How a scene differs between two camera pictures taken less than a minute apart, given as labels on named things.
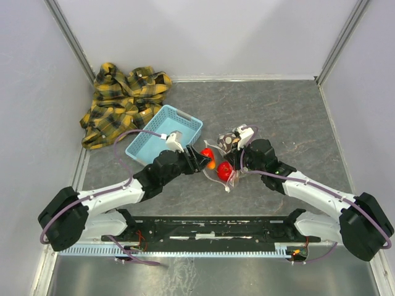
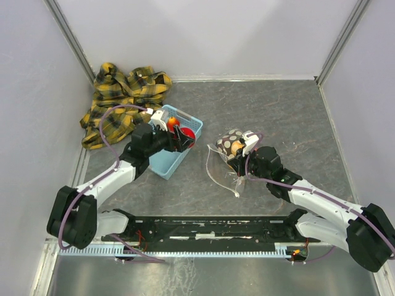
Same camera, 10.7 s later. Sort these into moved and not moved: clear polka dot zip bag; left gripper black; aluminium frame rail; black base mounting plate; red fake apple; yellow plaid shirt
Moved: clear polka dot zip bag; left gripper black; red fake apple
Not moved: yellow plaid shirt; black base mounting plate; aluminium frame rail
